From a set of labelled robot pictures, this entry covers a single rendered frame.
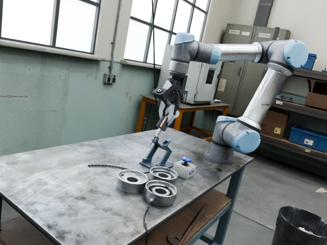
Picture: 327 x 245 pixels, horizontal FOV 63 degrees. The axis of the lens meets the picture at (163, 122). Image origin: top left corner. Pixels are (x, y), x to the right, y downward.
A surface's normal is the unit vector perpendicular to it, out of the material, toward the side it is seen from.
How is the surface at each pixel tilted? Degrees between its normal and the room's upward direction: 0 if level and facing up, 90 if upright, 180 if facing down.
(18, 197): 0
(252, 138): 97
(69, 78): 90
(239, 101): 90
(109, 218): 0
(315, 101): 83
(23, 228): 0
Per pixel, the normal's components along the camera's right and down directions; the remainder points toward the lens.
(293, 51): 0.33, 0.15
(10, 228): 0.19, -0.96
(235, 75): -0.56, 0.07
